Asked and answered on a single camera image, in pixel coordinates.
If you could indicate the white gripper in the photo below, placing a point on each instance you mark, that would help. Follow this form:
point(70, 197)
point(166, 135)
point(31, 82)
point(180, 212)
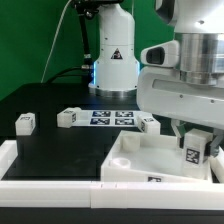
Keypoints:
point(161, 92)

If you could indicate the white square tabletop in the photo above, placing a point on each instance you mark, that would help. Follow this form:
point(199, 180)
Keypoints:
point(140, 157)

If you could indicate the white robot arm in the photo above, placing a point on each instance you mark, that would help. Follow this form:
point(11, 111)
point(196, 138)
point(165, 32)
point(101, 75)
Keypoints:
point(183, 78)

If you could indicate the marker tag sheet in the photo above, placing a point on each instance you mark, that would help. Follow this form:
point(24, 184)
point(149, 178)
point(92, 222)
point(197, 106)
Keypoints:
point(110, 118)

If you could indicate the white U-shaped obstacle fence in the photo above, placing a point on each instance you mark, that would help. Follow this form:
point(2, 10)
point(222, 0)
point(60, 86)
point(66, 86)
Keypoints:
point(94, 195)

